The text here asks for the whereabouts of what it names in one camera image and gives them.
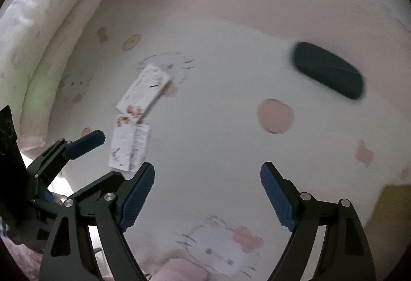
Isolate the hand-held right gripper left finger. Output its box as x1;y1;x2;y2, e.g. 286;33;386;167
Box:
40;162;155;281

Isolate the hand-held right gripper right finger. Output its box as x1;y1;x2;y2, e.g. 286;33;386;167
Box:
260;162;376;281

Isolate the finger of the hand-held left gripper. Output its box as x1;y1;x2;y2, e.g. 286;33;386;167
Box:
30;171;126;216
26;130;106;187

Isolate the pink cat print bedsheet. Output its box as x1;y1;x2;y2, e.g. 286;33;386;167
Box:
19;0;410;278

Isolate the dark glasses case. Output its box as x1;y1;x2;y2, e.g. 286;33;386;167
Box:
291;41;365;100

